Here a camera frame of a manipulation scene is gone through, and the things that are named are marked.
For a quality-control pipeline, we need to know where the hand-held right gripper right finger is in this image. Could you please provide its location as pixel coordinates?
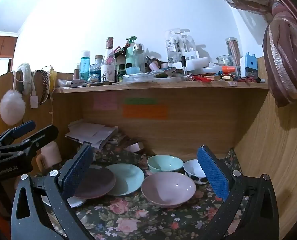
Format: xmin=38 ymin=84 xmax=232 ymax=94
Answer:
xmin=197 ymin=145 xmax=280 ymax=240

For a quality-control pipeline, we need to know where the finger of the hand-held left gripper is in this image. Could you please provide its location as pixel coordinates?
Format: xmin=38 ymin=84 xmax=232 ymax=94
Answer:
xmin=0 ymin=124 xmax=59 ymax=159
xmin=0 ymin=120 xmax=36 ymax=153

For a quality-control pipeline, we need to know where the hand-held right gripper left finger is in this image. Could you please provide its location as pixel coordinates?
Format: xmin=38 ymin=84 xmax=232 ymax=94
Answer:
xmin=11 ymin=145 xmax=94 ymax=240

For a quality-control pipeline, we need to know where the brown plate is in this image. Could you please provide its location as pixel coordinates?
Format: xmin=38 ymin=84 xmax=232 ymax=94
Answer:
xmin=72 ymin=167 xmax=116 ymax=199

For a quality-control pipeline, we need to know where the white deep plate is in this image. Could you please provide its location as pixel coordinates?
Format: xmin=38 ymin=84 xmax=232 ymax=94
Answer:
xmin=42 ymin=195 xmax=87 ymax=208

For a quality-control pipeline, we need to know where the pink plate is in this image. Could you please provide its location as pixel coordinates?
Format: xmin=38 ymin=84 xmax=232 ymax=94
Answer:
xmin=141 ymin=171 xmax=196 ymax=208

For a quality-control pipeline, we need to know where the mint green plate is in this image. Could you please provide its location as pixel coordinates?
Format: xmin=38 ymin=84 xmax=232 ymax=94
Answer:
xmin=105 ymin=163 xmax=145 ymax=196

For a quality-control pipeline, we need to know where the white bowl with black spots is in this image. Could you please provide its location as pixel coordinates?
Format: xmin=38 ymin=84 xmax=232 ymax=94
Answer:
xmin=183 ymin=159 xmax=209 ymax=185

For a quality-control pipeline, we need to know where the stack of white papers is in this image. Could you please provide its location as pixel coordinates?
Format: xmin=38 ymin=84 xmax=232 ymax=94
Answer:
xmin=65 ymin=120 xmax=119 ymax=150

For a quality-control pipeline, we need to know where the brown studded headband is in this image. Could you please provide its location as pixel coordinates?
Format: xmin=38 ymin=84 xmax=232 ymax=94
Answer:
xmin=36 ymin=69 xmax=50 ymax=104

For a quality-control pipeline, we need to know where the mint green bowl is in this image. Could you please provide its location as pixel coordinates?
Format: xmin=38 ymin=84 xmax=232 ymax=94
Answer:
xmin=147 ymin=155 xmax=184 ymax=174

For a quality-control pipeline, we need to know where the white fluffy headband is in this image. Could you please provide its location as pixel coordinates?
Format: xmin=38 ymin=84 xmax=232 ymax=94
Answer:
xmin=16 ymin=63 xmax=36 ymax=95

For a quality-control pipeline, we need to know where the small white box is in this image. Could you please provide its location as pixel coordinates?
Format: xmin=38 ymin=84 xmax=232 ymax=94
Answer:
xmin=125 ymin=141 xmax=145 ymax=153

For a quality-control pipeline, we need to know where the pink sticky note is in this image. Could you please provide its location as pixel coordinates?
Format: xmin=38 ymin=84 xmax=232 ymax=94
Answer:
xmin=94 ymin=95 xmax=118 ymax=110

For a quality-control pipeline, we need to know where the dark floral tablecloth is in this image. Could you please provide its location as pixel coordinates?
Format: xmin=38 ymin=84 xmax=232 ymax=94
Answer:
xmin=39 ymin=135 xmax=251 ymax=240

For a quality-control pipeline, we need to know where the tall blue liquid bottle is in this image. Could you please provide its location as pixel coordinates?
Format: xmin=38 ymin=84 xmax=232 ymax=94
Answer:
xmin=80 ymin=50 xmax=91 ymax=82

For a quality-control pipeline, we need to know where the blue glass jar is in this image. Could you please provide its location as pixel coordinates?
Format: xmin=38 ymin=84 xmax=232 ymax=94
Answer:
xmin=90 ymin=55 xmax=103 ymax=82

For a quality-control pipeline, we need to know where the orange sticky note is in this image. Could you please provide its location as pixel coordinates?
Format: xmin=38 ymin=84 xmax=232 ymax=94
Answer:
xmin=122 ymin=105 xmax=169 ymax=119

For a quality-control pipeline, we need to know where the green sticky note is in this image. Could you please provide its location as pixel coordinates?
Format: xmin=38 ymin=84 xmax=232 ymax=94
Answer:
xmin=124 ymin=97 xmax=159 ymax=105

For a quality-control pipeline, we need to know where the clear bottle with floral print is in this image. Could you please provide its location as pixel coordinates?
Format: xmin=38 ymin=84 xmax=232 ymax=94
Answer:
xmin=101 ymin=37 xmax=116 ymax=82

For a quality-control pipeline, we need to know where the small dark green jar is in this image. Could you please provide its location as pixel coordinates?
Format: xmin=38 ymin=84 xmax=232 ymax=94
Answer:
xmin=117 ymin=64 xmax=126 ymax=82

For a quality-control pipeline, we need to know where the flat white box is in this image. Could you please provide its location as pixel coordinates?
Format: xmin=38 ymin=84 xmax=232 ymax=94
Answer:
xmin=186 ymin=57 xmax=222 ymax=75

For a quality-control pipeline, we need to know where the clear lidded food container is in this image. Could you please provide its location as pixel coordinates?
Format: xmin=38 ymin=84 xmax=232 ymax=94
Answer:
xmin=122 ymin=73 xmax=154 ymax=84

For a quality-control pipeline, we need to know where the short glass jar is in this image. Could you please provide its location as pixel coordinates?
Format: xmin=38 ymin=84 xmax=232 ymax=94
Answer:
xmin=216 ymin=55 xmax=236 ymax=68

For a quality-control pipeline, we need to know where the blue pencil sharpener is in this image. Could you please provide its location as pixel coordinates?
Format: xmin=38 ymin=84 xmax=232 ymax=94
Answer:
xmin=240 ymin=52 xmax=258 ymax=78

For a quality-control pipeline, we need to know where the mint green pump bottle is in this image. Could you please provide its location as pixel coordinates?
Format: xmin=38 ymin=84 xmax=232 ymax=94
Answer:
xmin=126 ymin=36 xmax=137 ymax=68

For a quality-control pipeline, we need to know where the clear jar of pencils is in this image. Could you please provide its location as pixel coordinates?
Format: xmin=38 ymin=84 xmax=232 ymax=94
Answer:
xmin=225 ymin=37 xmax=241 ymax=67

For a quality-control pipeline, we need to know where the frosted bottle with silver cap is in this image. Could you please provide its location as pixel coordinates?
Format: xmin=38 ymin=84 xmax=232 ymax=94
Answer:
xmin=133 ymin=43 xmax=145 ymax=73

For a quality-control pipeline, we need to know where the clear toothbrush pack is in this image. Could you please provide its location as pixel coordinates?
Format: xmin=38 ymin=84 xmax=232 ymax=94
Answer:
xmin=165 ymin=29 xmax=199 ymax=64

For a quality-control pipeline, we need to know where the brown striped curtain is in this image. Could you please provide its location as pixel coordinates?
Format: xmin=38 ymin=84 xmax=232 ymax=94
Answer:
xmin=203 ymin=0 xmax=297 ymax=108

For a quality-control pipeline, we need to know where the pink mug with handle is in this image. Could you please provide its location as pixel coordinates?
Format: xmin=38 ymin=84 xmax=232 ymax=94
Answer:
xmin=36 ymin=141 xmax=62 ymax=173

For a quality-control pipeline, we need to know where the wooden wall cabinet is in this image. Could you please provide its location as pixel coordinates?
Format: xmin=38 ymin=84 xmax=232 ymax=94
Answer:
xmin=0 ymin=31 xmax=17 ymax=56

